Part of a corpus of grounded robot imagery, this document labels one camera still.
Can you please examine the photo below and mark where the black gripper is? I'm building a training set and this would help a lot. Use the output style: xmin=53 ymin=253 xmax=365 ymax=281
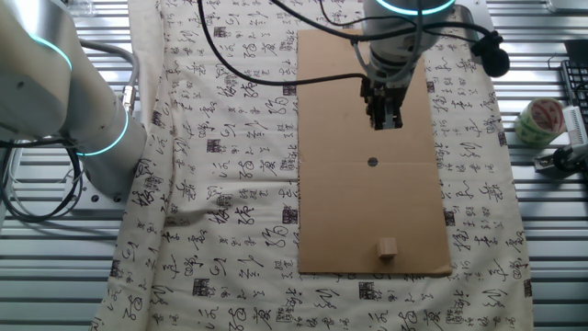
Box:
xmin=360 ymin=75 xmax=406 ymax=131

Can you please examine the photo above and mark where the small wooden block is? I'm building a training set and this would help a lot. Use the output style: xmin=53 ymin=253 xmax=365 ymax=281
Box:
xmin=376 ymin=236 xmax=399 ymax=259

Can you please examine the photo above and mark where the brown cardboard sheet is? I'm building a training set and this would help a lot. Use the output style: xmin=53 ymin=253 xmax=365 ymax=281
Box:
xmin=296 ymin=28 xmax=454 ymax=277

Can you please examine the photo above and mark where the clear packing tape roll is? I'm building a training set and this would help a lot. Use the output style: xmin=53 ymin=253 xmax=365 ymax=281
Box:
xmin=514 ymin=97 xmax=567 ymax=148

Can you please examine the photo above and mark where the white calligraphy print cloth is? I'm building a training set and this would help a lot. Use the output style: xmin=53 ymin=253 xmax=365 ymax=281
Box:
xmin=89 ymin=0 xmax=537 ymax=331

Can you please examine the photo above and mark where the black keyboard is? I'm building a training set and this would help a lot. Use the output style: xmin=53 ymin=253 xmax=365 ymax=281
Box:
xmin=560 ymin=59 xmax=588 ymax=125

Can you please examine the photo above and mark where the white flat device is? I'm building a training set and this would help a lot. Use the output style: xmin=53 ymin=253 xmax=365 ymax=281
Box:
xmin=546 ymin=0 xmax=588 ymax=14

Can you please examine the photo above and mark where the clear plastic item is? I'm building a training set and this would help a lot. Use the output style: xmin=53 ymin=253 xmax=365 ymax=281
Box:
xmin=63 ymin=0 xmax=97 ymax=17

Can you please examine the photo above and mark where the thick black cable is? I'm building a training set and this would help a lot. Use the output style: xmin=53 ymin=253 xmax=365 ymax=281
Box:
xmin=197 ymin=0 xmax=368 ymax=88

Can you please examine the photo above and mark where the black camera cable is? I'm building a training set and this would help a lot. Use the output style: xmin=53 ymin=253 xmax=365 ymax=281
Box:
xmin=269 ymin=0 xmax=497 ymax=45

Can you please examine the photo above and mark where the black coiled cable bundle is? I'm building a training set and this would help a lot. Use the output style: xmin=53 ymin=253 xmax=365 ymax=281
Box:
xmin=470 ymin=29 xmax=511 ymax=78

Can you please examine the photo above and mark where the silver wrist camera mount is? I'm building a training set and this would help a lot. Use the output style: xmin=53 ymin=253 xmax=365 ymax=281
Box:
xmin=452 ymin=2 xmax=483 ymax=34

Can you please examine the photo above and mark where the black camera clamp stand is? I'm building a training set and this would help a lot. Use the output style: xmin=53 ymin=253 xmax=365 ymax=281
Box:
xmin=533 ymin=144 xmax=588 ymax=176

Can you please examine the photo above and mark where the grey base cable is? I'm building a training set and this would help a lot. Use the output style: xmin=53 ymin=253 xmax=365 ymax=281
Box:
xmin=80 ymin=39 xmax=141 ymax=116

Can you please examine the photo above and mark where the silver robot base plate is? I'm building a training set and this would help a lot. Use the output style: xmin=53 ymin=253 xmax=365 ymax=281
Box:
xmin=11 ymin=146 xmax=132 ymax=213

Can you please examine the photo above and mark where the black base cable bundle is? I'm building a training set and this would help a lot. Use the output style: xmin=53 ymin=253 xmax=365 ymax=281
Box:
xmin=0 ymin=136 xmax=87 ymax=225

